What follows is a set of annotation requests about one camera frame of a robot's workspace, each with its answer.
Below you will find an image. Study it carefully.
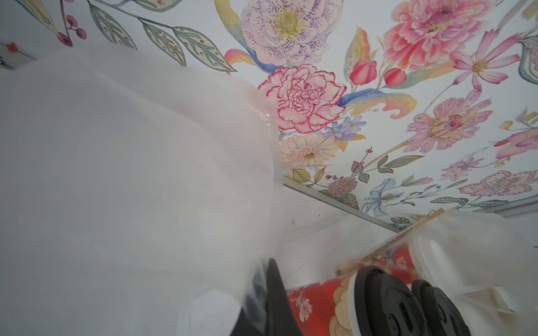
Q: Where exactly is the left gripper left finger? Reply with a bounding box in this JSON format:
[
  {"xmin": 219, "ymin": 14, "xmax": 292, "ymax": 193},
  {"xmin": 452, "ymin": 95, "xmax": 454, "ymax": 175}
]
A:
[{"xmin": 231, "ymin": 268, "xmax": 268, "ymax": 336}]

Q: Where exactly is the clear plastic bag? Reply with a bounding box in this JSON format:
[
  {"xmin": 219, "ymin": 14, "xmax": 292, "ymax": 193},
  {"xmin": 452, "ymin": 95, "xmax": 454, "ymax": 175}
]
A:
[
  {"xmin": 1, "ymin": 46, "xmax": 282, "ymax": 335},
  {"xmin": 275, "ymin": 211, "xmax": 537, "ymax": 335}
]

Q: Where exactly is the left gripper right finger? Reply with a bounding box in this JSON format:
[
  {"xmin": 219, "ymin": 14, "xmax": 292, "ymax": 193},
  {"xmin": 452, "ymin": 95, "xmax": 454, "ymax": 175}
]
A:
[{"xmin": 266, "ymin": 258, "xmax": 303, "ymax": 336}]

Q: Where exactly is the red cup black lid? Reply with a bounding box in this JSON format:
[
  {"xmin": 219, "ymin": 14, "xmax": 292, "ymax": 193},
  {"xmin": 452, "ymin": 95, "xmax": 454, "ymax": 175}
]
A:
[
  {"xmin": 411, "ymin": 279, "xmax": 472, "ymax": 336},
  {"xmin": 287, "ymin": 266, "xmax": 430, "ymax": 335}
]

